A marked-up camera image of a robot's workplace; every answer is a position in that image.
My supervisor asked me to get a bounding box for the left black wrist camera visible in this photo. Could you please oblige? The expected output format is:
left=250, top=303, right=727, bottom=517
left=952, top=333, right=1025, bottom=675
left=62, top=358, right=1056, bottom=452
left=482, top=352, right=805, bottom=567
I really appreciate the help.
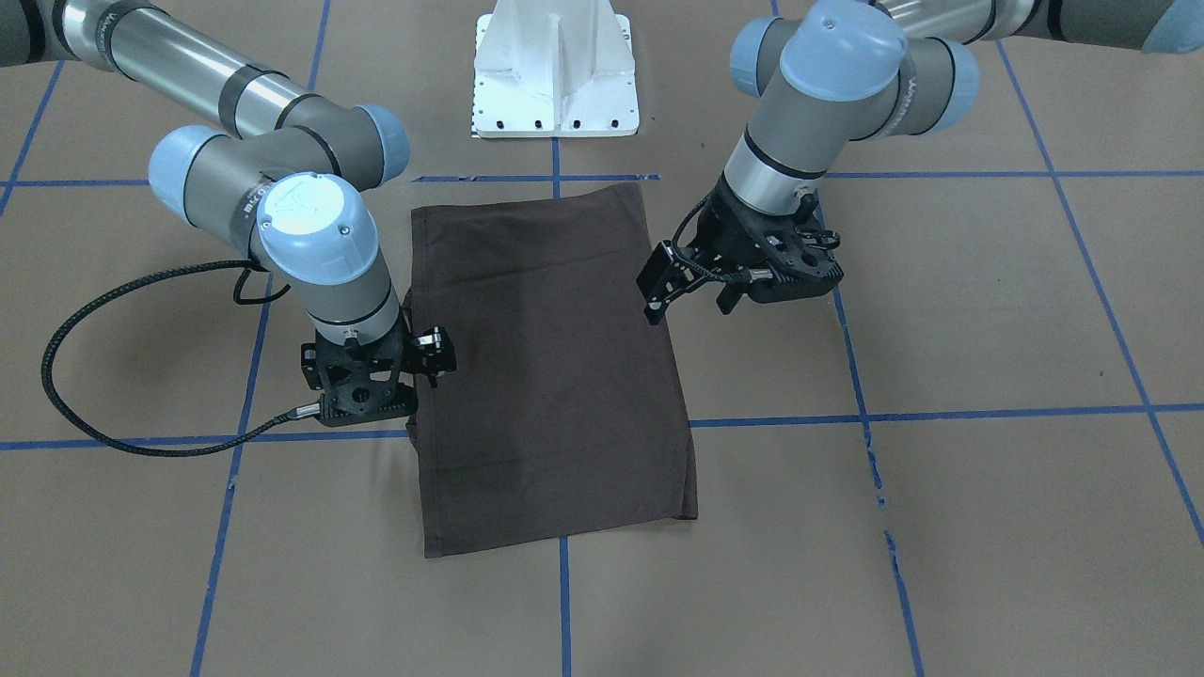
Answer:
left=714, top=222, right=844, bottom=314

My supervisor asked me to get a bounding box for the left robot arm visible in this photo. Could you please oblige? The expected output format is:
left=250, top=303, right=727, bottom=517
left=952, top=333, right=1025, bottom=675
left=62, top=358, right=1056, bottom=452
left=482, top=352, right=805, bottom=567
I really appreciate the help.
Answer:
left=637, top=1, right=1203, bottom=325

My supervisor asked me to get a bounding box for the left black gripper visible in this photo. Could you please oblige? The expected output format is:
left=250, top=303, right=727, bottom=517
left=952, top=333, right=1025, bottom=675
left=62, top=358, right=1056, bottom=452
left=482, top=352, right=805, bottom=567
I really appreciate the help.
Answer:
left=636, top=184, right=816, bottom=326

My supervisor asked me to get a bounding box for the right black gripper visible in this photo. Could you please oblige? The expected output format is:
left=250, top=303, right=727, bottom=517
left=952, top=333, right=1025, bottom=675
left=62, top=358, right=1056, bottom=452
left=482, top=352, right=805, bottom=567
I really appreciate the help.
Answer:
left=303, top=314, right=458, bottom=388

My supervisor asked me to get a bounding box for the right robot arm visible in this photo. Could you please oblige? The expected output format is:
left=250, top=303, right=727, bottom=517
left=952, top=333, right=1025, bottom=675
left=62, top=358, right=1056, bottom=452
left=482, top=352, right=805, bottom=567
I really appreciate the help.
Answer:
left=2, top=1, right=445, bottom=376

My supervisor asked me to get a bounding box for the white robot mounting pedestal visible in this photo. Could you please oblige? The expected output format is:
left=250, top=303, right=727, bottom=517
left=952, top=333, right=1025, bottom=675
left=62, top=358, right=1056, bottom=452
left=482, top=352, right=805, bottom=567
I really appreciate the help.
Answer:
left=470, top=1, right=641, bottom=140

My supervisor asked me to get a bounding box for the dark brown t-shirt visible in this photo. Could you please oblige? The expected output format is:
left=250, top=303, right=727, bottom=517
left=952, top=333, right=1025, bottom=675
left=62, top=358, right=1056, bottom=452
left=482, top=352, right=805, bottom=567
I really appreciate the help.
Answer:
left=407, top=183, right=698, bottom=559

